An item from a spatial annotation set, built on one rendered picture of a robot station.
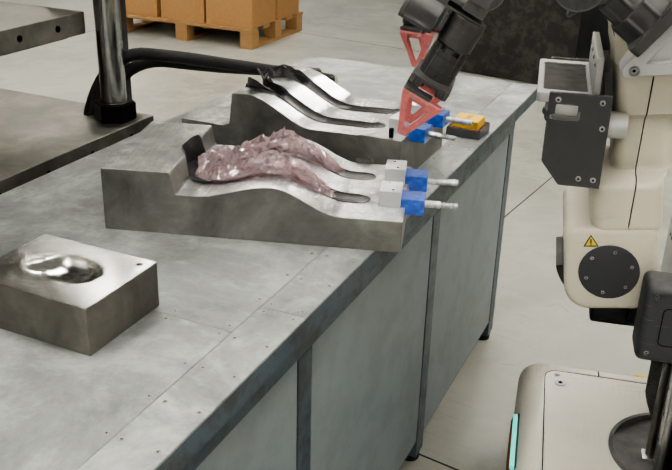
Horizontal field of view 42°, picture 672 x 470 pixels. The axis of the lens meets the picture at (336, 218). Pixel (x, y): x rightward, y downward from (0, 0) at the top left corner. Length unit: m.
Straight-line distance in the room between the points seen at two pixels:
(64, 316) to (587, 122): 0.87
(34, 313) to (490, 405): 1.55
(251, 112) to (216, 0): 4.69
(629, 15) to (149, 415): 0.84
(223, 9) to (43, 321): 5.37
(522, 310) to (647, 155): 1.45
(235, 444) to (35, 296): 0.34
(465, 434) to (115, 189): 1.24
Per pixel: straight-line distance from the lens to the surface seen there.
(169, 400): 1.07
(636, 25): 1.33
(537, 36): 5.69
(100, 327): 1.17
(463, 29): 1.34
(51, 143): 2.01
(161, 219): 1.48
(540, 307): 2.99
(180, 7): 6.65
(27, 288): 1.20
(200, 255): 1.41
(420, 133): 1.70
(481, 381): 2.57
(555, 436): 1.93
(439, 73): 1.36
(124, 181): 1.47
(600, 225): 1.58
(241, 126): 1.82
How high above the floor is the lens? 1.42
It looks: 24 degrees down
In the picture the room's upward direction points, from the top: 2 degrees clockwise
